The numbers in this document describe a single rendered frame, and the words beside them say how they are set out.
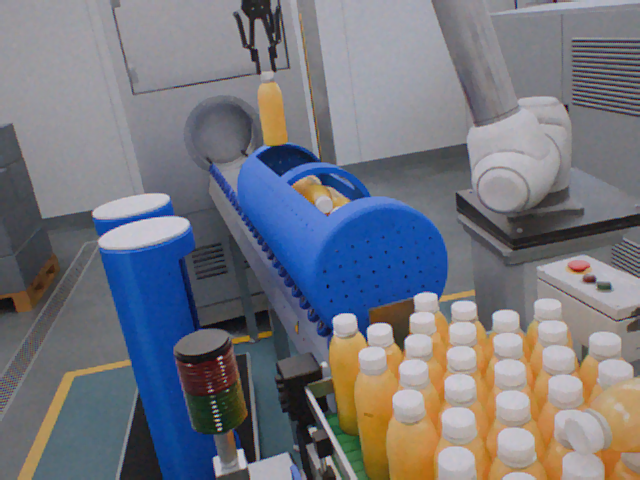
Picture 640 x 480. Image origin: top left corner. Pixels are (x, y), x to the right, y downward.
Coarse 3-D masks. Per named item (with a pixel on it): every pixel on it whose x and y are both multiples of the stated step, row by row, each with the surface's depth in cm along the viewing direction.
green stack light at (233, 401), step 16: (240, 384) 70; (192, 400) 67; (208, 400) 67; (224, 400) 67; (240, 400) 69; (192, 416) 68; (208, 416) 67; (224, 416) 68; (240, 416) 69; (208, 432) 68; (224, 432) 68
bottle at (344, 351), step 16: (336, 336) 102; (352, 336) 101; (336, 352) 102; (352, 352) 101; (336, 368) 102; (352, 368) 101; (336, 384) 104; (352, 384) 102; (336, 400) 106; (352, 400) 103; (352, 416) 104; (352, 432) 106
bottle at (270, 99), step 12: (264, 84) 177; (276, 84) 178; (264, 96) 176; (276, 96) 177; (264, 108) 178; (276, 108) 178; (264, 120) 179; (276, 120) 179; (264, 132) 181; (276, 132) 180; (264, 144) 183; (276, 144) 181
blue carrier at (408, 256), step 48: (288, 144) 190; (240, 192) 188; (288, 192) 145; (288, 240) 132; (336, 240) 115; (384, 240) 117; (432, 240) 120; (336, 288) 117; (384, 288) 120; (432, 288) 123
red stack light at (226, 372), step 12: (180, 360) 67; (216, 360) 66; (228, 360) 67; (180, 372) 67; (192, 372) 66; (204, 372) 66; (216, 372) 66; (228, 372) 67; (192, 384) 66; (204, 384) 66; (216, 384) 66; (228, 384) 67
